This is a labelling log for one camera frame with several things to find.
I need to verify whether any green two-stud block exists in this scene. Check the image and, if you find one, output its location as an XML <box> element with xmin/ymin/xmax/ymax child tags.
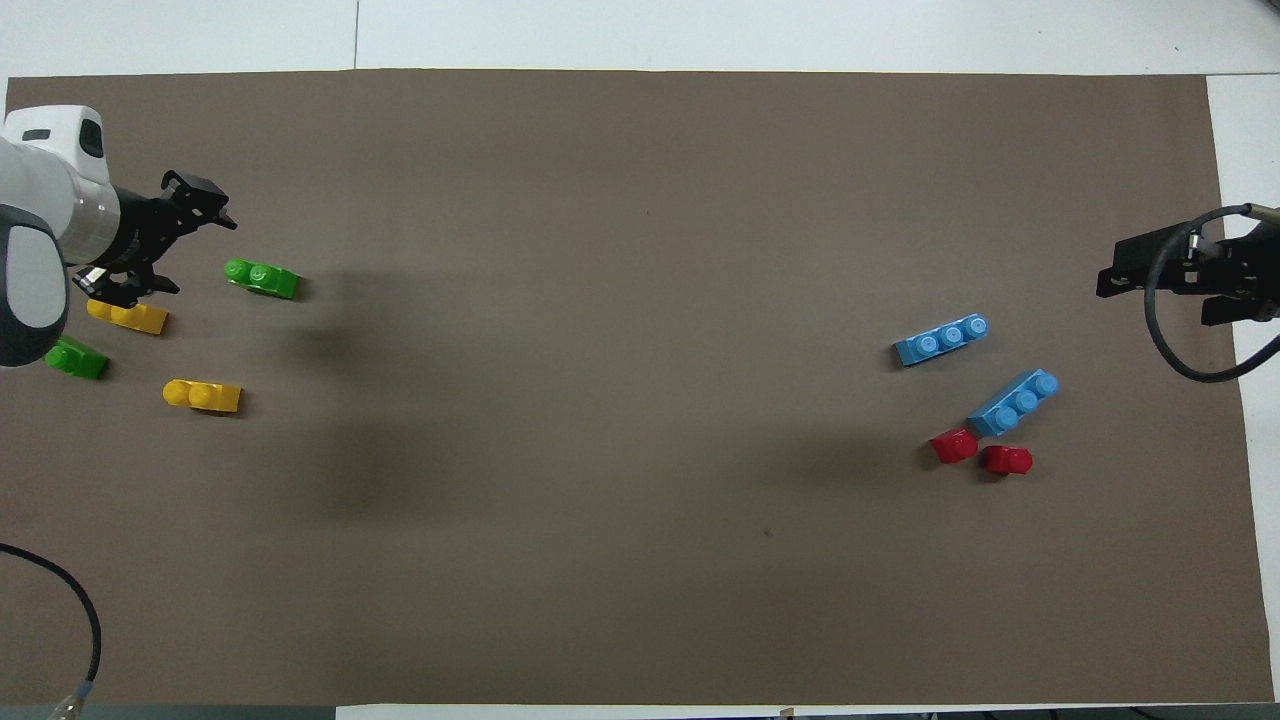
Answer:
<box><xmin>44</xmin><ymin>336</ymin><xmax>110</xmax><ymax>381</ymax></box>
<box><xmin>223</xmin><ymin>257</ymin><xmax>302</xmax><ymax>301</ymax></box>

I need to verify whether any yellow two-stud block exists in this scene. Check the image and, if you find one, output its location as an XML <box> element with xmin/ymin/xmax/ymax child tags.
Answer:
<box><xmin>162</xmin><ymin>378</ymin><xmax>244</xmax><ymax>415</ymax></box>
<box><xmin>86</xmin><ymin>297</ymin><xmax>170</xmax><ymax>337</ymax></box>

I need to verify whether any blue three-stud block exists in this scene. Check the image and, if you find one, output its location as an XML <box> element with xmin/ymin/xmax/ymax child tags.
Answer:
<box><xmin>966</xmin><ymin>368</ymin><xmax>1060</xmax><ymax>439</ymax></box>
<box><xmin>892</xmin><ymin>313</ymin><xmax>991</xmax><ymax>369</ymax></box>

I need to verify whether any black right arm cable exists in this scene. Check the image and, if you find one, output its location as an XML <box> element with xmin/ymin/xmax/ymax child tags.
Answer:
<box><xmin>1143</xmin><ymin>203</ymin><xmax>1280</xmax><ymax>385</ymax></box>

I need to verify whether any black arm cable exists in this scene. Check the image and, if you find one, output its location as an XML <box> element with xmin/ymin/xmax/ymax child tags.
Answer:
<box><xmin>1143</xmin><ymin>203</ymin><xmax>1280</xmax><ymax>385</ymax></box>
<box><xmin>0</xmin><ymin>543</ymin><xmax>104</xmax><ymax>720</ymax></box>

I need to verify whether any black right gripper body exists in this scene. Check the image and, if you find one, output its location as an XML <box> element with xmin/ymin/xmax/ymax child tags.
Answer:
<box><xmin>1148</xmin><ymin>218</ymin><xmax>1280</xmax><ymax>328</ymax></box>

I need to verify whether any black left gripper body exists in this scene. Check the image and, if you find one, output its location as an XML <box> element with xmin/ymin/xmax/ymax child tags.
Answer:
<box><xmin>74</xmin><ymin>188</ymin><xmax>201</xmax><ymax>308</ymax></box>

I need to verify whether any brown table mat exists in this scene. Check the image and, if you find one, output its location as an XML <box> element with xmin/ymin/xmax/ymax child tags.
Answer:
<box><xmin>0</xmin><ymin>68</ymin><xmax>1275</xmax><ymax>708</ymax></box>

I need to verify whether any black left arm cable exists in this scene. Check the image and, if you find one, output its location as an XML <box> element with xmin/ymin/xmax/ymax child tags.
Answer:
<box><xmin>0</xmin><ymin>543</ymin><xmax>104</xmax><ymax>720</ymax></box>

